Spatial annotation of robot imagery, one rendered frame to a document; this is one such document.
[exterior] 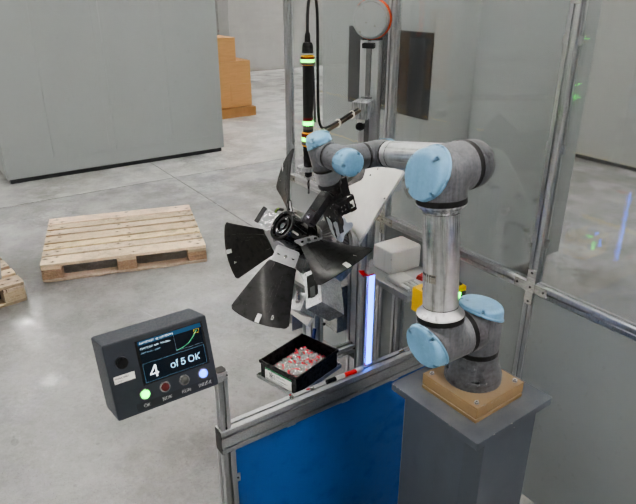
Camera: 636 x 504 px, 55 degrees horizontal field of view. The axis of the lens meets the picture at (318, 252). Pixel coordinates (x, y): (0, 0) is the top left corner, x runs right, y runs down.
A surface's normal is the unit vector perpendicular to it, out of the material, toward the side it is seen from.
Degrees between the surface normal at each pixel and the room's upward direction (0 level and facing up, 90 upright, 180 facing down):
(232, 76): 90
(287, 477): 90
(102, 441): 0
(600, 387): 90
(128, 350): 75
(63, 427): 0
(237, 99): 90
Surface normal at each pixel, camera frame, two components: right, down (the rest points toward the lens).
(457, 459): -0.80, 0.24
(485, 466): 0.59, 0.33
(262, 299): -0.11, -0.28
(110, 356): 0.54, 0.09
